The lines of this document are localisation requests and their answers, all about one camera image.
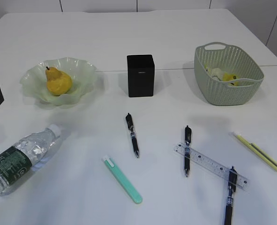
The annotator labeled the yellow pear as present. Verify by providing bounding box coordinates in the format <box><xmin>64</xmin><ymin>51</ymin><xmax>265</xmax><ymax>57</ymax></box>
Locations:
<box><xmin>45</xmin><ymin>67</ymin><xmax>73</xmax><ymax>96</ymax></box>

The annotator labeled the yellow white waste paper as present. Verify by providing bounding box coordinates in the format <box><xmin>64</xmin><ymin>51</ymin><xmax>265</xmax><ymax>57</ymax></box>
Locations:
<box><xmin>205</xmin><ymin>67</ymin><xmax>238</xmax><ymax>82</ymax></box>

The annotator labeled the clear plastic water bottle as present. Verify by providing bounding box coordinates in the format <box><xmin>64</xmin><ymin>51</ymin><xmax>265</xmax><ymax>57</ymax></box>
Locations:
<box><xmin>0</xmin><ymin>124</ymin><xmax>61</xmax><ymax>195</ymax></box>

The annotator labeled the green glass wavy plate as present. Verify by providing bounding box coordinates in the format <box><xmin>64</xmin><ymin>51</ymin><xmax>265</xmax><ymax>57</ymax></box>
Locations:
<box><xmin>20</xmin><ymin>57</ymin><xmax>96</xmax><ymax>106</ymax></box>

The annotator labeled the black pen near holder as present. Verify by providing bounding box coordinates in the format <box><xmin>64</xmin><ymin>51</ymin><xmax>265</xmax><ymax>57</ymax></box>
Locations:
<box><xmin>125</xmin><ymin>113</ymin><xmax>140</xmax><ymax>158</ymax></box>

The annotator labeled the black square pen holder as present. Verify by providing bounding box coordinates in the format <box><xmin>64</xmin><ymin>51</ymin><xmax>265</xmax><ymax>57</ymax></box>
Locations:
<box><xmin>127</xmin><ymin>54</ymin><xmax>155</xmax><ymax>98</ymax></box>

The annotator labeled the teal utility knife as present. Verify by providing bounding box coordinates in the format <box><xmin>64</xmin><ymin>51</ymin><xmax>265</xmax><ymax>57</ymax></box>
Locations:
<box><xmin>102</xmin><ymin>156</ymin><xmax>142</xmax><ymax>204</ymax></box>

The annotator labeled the black pen under ruler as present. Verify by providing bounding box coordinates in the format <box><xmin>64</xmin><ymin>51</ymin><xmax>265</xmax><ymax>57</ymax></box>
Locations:
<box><xmin>184</xmin><ymin>126</ymin><xmax>192</xmax><ymax>177</ymax></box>

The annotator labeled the clear plastic ruler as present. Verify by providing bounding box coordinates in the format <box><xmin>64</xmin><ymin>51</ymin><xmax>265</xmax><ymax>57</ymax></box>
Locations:
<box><xmin>174</xmin><ymin>143</ymin><xmax>249</xmax><ymax>189</ymax></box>

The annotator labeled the green plastic woven basket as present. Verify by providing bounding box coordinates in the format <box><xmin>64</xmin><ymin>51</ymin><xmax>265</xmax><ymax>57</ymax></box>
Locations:
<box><xmin>194</xmin><ymin>42</ymin><xmax>264</xmax><ymax>106</ymax></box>

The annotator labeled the black pen over ruler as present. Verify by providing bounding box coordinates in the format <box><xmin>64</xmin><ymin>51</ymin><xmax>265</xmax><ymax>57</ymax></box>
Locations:
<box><xmin>224</xmin><ymin>166</ymin><xmax>237</xmax><ymax>225</ymax></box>

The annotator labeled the yellow utility knife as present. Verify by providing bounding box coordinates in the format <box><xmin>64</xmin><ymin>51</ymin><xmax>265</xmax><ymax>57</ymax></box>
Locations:
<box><xmin>232</xmin><ymin>132</ymin><xmax>277</xmax><ymax>172</ymax></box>

